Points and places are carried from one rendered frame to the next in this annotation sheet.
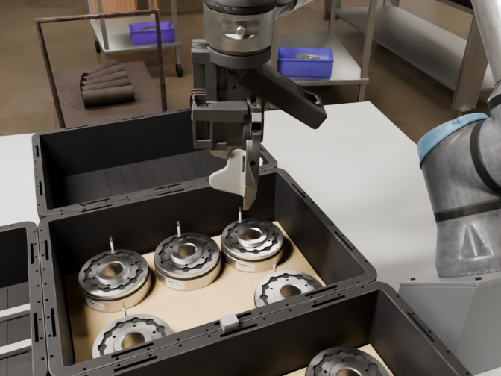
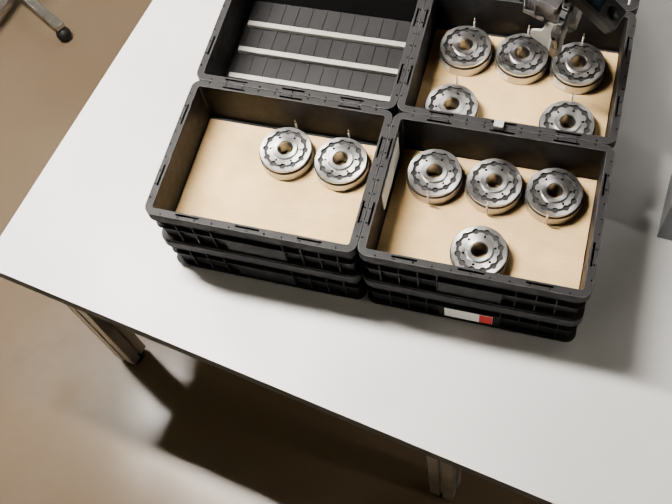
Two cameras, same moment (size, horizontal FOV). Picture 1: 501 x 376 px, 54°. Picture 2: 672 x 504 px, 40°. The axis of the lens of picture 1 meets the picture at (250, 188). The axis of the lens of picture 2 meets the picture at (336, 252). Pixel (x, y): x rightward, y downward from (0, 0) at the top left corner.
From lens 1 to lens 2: 1.18 m
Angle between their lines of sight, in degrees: 43
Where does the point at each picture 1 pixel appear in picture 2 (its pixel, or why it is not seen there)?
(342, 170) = not seen: outside the picture
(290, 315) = (536, 138)
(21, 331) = (395, 60)
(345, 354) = (567, 177)
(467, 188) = not seen: outside the picture
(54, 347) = (404, 91)
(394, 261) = not seen: outside the picture
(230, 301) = (531, 105)
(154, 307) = (480, 84)
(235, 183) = (546, 40)
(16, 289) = (403, 25)
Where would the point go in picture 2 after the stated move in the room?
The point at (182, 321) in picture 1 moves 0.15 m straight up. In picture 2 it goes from (491, 103) to (495, 56)
